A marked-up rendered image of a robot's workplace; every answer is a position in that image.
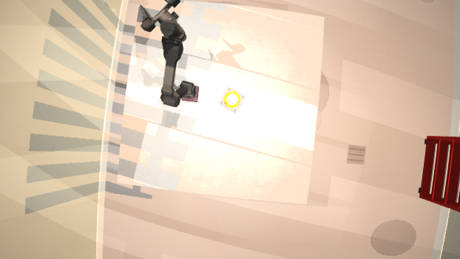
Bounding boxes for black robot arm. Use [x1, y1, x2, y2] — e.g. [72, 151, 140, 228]
[160, 19, 196, 107]

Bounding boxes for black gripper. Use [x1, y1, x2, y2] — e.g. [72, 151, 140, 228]
[140, 0, 180, 32]

